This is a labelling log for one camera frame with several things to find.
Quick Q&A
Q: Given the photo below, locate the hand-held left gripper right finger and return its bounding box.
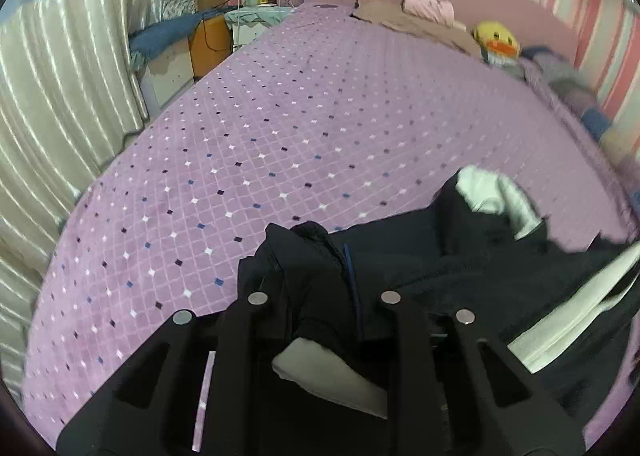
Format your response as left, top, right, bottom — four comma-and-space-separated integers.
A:
344, 243, 586, 456

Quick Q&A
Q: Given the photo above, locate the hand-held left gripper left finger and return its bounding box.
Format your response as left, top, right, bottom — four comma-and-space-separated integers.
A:
56, 291, 274, 456

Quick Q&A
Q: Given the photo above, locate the black padded jacket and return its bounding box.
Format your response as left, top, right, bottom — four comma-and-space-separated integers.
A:
236, 165, 640, 429

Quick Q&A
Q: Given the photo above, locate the bed with purple patterned sheet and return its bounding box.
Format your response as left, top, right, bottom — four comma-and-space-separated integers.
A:
22, 1, 640, 452

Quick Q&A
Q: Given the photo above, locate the beige low cabinet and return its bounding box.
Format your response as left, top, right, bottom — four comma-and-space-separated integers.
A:
140, 43, 196, 117

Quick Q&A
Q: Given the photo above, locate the orange cabinet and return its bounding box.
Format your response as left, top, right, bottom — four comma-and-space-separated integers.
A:
189, 13, 235, 80

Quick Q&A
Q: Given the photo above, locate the grey folded cloth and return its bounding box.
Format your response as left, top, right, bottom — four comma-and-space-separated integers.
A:
487, 54, 526, 80

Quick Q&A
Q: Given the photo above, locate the blue denim cloth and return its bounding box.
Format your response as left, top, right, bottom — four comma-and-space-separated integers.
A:
129, 11, 231, 70

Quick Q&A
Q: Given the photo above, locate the cream satin curtain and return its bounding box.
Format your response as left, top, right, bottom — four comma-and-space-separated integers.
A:
0, 0, 209, 387

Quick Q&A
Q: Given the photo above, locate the patchwork quilt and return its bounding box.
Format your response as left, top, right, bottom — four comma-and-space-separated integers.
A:
520, 45, 640, 177

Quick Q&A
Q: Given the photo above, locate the nightstand with pale green cloth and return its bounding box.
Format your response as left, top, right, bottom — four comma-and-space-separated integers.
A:
225, 6, 297, 47

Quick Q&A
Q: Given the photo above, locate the yellow duck plush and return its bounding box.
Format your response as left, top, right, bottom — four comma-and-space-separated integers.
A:
472, 21, 521, 62

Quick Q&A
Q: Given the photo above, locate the brown pillow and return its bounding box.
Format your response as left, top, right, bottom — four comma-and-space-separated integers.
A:
350, 0, 484, 57

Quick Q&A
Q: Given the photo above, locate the pink plush pillow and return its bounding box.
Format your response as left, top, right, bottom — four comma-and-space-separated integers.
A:
402, 0, 456, 27

